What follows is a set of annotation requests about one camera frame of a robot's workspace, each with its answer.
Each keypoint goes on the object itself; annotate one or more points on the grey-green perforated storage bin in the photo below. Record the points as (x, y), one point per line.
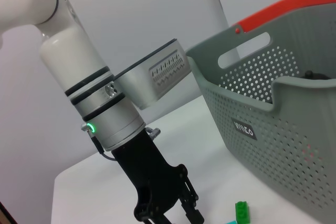
(262, 155)

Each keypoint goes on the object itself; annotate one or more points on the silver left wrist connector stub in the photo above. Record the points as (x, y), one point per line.
(153, 132)

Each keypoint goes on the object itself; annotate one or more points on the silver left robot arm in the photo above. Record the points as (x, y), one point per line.
(71, 58)

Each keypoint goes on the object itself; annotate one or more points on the teal square brick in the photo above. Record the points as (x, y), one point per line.
(232, 222)

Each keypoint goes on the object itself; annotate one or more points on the black clay teapot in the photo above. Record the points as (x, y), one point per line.
(315, 75)

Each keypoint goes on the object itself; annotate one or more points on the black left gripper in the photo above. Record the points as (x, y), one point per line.
(149, 171)

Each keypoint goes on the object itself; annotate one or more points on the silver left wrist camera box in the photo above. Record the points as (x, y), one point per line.
(147, 82)

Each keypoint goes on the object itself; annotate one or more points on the opaque green two-stud brick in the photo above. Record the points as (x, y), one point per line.
(242, 211)

